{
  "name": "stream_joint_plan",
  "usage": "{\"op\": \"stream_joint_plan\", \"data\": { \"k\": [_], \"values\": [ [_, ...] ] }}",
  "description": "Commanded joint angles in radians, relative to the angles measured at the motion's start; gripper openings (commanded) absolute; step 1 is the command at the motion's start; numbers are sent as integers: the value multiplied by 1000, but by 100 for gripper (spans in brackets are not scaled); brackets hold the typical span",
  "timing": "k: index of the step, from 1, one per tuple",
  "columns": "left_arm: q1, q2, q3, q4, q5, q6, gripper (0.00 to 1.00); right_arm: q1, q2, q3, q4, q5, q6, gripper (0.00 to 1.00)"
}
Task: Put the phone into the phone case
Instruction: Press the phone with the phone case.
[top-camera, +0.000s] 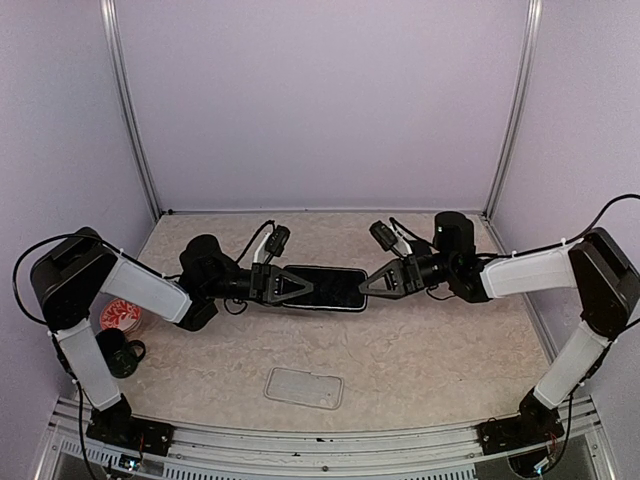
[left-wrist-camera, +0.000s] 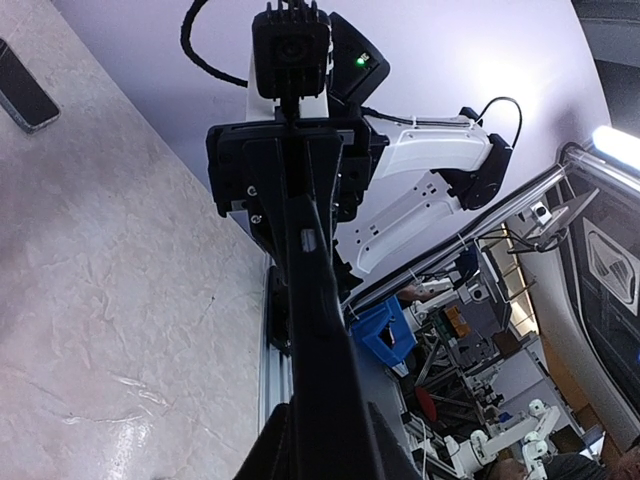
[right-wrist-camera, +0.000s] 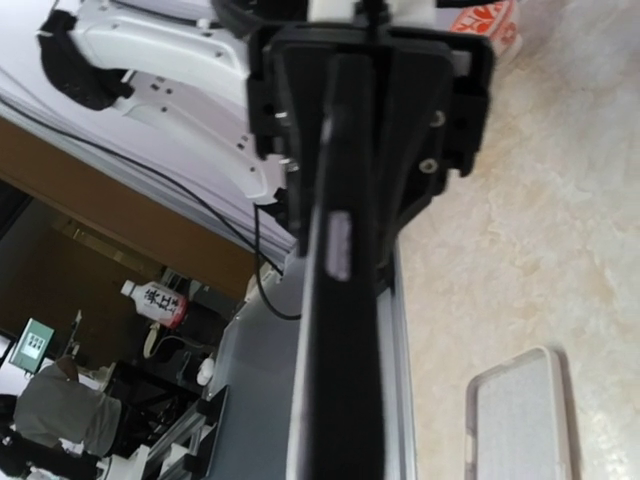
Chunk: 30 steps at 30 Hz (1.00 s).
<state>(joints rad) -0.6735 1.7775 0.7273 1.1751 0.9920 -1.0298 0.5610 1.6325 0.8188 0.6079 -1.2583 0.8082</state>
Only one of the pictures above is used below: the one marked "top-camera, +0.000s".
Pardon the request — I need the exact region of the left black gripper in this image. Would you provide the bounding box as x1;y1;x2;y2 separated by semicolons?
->
204;262;316;307

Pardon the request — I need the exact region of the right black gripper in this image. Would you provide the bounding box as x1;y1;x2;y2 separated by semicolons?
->
357;251;455;299

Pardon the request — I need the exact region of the black phone case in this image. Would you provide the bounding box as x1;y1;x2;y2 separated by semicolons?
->
283;265;368;312

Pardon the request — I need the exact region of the clear plain phone case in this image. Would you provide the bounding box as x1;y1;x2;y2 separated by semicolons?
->
264;367;344;411

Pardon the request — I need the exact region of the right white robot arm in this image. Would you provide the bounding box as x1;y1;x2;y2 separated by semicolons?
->
359;211;639;454

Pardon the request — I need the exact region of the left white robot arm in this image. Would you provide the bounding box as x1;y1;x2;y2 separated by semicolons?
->
29;227;314;445

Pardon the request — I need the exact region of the red white patterned bowl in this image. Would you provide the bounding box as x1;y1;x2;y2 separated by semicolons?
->
99;298;142;334

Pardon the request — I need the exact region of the dark green mug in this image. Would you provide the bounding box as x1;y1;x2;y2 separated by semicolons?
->
96;328;146;379

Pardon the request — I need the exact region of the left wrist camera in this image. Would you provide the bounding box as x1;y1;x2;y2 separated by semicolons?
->
253;225;291;264

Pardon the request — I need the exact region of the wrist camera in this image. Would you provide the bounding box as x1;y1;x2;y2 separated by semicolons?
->
369;221;413;257
253;225;291;264

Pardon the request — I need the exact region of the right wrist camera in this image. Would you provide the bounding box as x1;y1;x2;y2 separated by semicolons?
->
369;221;413;257

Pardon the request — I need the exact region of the front aluminium rail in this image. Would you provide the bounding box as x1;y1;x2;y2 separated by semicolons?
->
30;397;618;479

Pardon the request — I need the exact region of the right aluminium frame post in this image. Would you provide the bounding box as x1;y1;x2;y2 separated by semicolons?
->
483;0;543;222

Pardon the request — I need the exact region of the aluminium frame post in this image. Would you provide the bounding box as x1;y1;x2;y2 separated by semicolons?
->
99;0;163;222
483;0;543;222

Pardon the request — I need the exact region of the left aluminium frame post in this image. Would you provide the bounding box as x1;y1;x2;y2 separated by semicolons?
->
99;0;163;222

